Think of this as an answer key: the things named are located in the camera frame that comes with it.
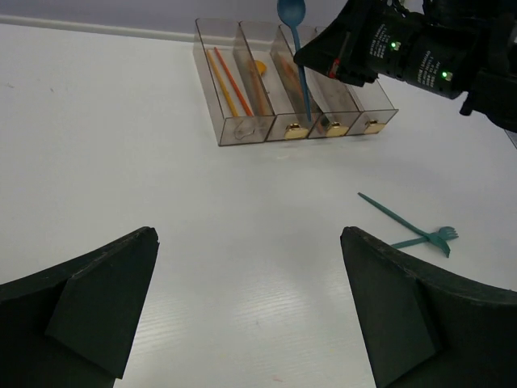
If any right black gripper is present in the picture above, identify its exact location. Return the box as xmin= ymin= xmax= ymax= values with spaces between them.
xmin=294 ymin=1 xmax=408 ymax=86

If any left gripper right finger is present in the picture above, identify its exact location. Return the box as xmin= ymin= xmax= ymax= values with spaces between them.
xmin=341 ymin=227 xmax=516 ymax=387

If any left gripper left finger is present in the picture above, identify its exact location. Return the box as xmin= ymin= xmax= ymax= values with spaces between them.
xmin=1 ymin=226 xmax=158 ymax=387

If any orange chopstick short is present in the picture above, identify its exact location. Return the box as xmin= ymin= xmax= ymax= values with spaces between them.
xmin=276 ymin=55 xmax=329 ymax=137

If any blue spoon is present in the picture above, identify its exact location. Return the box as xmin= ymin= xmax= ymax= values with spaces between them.
xmin=276 ymin=0 xmax=312 ymax=121

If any yellow orange spoon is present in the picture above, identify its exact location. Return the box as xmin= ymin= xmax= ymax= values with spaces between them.
xmin=246 ymin=60 xmax=271 ymax=116

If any teal fork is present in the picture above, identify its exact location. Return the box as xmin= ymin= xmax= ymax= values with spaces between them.
xmin=391 ymin=226 xmax=459 ymax=249
xmin=358 ymin=192 xmax=451 ymax=257

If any orange chopstick long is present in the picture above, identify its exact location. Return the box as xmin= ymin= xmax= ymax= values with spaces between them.
xmin=214 ymin=48 xmax=253 ymax=116

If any yellow orange chopstick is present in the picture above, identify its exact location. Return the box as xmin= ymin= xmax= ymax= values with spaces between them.
xmin=206 ymin=51 xmax=238 ymax=117

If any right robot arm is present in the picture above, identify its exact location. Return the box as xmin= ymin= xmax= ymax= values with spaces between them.
xmin=294 ymin=1 xmax=516 ymax=133

